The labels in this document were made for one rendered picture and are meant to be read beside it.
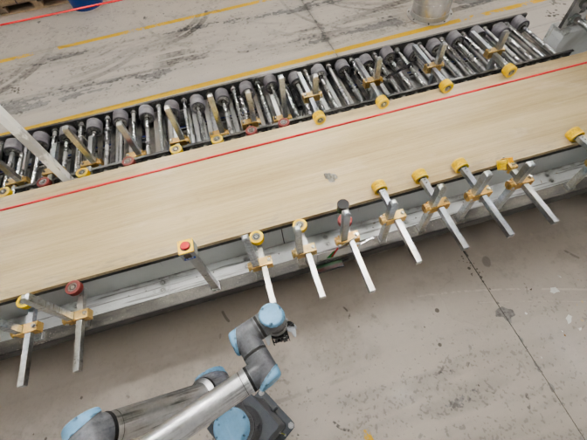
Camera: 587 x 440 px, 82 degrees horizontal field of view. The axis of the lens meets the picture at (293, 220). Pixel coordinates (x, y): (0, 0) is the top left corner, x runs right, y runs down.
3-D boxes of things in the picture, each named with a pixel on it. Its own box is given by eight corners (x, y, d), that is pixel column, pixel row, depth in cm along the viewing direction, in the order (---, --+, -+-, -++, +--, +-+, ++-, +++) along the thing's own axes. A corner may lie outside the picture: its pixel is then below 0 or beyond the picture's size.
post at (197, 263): (220, 289, 193) (196, 256, 154) (212, 292, 192) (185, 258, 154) (219, 282, 195) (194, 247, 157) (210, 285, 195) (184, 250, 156)
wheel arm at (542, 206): (555, 223, 174) (559, 220, 172) (550, 224, 174) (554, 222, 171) (514, 171, 193) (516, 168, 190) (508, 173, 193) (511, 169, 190)
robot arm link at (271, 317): (252, 311, 123) (274, 295, 125) (257, 319, 134) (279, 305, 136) (265, 333, 119) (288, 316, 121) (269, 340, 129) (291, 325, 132)
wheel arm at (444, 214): (467, 249, 170) (470, 246, 167) (461, 251, 170) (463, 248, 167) (422, 175, 196) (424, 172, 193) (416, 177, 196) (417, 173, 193)
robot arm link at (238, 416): (231, 455, 152) (222, 457, 137) (215, 418, 160) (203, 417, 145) (260, 432, 155) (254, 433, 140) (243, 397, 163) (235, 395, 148)
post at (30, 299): (90, 326, 188) (26, 299, 147) (84, 328, 188) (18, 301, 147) (91, 320, 190) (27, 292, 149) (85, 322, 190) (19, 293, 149)
